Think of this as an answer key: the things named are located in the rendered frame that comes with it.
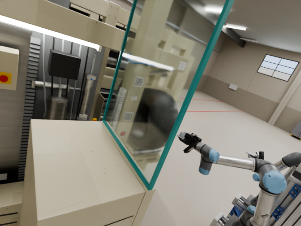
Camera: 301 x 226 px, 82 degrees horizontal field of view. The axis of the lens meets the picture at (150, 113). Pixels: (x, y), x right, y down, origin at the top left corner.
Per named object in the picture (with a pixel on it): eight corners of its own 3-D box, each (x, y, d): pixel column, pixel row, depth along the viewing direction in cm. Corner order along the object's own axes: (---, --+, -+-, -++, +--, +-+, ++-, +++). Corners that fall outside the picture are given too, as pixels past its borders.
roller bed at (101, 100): (96, 126, 174) (104, 98, 164) (92, 119, 184) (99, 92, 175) (115, 126, 186) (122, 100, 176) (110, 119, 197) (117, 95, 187)
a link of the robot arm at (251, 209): (254, 220, 138) (264, 208, 133) (259, 235, 125) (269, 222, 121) (239, 212, 140) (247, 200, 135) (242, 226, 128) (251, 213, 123)
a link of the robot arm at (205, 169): (208, 168, 127) (213, 155, 124) (208, 177, 116) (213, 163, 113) (198, 165, 129) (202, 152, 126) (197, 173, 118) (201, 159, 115)
